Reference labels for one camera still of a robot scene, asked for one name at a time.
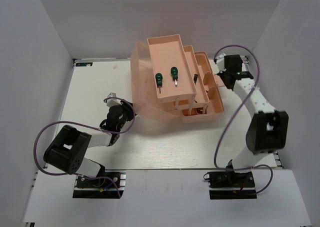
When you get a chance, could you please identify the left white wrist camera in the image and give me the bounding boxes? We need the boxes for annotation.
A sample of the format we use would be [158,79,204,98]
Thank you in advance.
[103,92,122,108]

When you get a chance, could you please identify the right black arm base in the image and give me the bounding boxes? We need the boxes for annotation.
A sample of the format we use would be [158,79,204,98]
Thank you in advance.
[203,171,257,200]

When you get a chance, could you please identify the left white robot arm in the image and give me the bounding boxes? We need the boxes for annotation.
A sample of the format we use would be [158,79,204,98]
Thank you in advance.
[43,97,136,187]

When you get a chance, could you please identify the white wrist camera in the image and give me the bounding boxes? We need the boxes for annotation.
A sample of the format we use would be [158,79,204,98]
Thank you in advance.
[103,92,122,108]
[214,53,226,71]

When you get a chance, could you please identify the pink plastic toolbox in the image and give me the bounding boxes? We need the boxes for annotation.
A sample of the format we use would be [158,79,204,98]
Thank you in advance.
[130,34,225,124]

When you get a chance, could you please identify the small dark hex key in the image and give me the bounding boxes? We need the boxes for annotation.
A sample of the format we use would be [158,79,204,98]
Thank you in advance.
[196,107,205,115]

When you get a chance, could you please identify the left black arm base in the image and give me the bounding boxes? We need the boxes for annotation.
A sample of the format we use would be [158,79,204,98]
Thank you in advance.
[72,170,126,199]

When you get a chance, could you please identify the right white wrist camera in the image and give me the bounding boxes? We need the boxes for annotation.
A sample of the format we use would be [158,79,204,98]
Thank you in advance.
[214,53,226,71]

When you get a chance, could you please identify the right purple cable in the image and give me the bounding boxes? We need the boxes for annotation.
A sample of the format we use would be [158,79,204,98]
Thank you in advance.
[214,44,274,193]

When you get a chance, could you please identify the left blue table label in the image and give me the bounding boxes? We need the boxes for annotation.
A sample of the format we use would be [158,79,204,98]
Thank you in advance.
[75,62,93,67]

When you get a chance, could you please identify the black green precision screwdriver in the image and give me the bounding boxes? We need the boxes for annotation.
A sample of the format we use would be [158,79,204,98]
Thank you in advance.
[193,74,199,84]

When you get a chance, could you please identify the green orange stubby screwdriver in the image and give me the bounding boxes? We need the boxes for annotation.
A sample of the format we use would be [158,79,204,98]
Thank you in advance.
[170,66,179,87]

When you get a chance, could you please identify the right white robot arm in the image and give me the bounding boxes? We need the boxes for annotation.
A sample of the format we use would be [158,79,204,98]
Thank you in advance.
[215,54,289,187]

